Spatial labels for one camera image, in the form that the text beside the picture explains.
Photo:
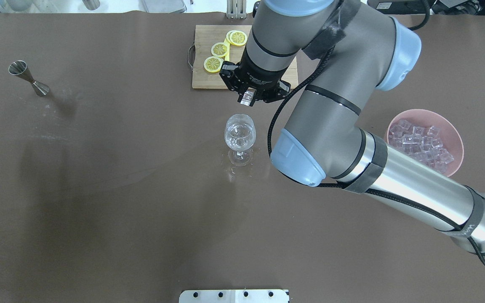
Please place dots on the pink bowl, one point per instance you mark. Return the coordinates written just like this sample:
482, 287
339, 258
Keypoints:
449, 134

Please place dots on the clear ice cube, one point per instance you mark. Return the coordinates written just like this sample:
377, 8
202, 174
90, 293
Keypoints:
247, 98

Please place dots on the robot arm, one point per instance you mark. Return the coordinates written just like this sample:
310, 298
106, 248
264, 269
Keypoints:
338, 52

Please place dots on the lemon slice bottom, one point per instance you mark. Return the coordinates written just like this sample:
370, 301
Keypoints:
213, 64

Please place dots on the lemon slice middle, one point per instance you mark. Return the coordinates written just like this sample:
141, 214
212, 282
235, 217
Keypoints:
218, 50

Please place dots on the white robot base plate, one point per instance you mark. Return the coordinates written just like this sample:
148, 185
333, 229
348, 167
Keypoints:
235, 296

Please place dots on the aluminium frame post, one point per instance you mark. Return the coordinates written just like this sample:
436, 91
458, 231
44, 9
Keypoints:
237, 9

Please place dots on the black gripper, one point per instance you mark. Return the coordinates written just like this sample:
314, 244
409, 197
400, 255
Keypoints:
260, 74

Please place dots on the pile of clear ice cubes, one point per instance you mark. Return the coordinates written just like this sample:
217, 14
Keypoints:
423, 144

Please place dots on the steel double jigger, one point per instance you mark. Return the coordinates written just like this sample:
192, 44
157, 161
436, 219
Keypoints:
19, 68

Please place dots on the clear wine glass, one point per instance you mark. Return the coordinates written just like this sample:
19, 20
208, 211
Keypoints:
240, 136

